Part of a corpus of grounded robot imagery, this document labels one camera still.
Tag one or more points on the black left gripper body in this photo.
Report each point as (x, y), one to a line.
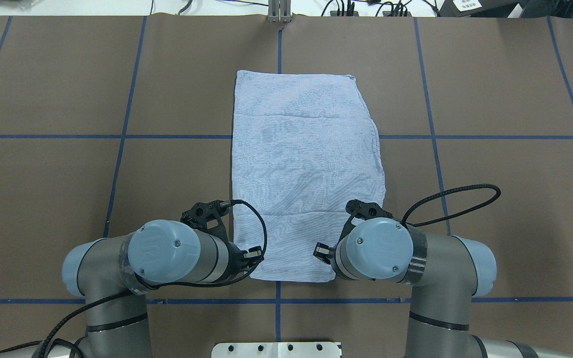
(238, 257)

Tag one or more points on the grey aluminium post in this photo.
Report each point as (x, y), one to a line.
(279, 11)

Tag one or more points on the brown paper table cover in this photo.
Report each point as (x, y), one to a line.
(109, 122)

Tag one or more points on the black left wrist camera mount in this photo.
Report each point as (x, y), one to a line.
(206, 217)

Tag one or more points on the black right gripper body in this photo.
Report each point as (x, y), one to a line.
(330, 253)

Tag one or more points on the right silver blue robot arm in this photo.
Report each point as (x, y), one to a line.
(444, 272)

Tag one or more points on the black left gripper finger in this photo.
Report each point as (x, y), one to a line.
(253, 255)

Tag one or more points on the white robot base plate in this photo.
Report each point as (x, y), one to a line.
(278, 350)

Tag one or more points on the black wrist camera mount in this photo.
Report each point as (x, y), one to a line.
(363, 211)
(206, 217)

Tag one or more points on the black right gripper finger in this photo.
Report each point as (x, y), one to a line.
(325, 253)

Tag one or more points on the light blue striped shirt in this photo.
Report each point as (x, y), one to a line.
(303, 145)

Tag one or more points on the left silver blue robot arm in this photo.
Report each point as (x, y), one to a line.
(114, 275)

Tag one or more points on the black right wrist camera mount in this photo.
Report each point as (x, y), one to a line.
(363, 211)

